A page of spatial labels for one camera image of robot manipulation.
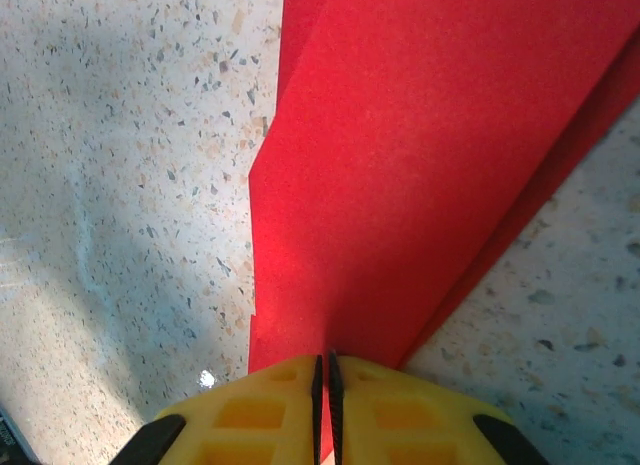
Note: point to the red square paper sheet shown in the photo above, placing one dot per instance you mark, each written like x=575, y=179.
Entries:
x=425, y=160

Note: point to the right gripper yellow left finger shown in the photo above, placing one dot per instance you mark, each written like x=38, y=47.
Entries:
x=240, y=420

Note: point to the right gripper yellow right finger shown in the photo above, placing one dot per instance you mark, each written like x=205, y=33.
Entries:
x=425, y=420

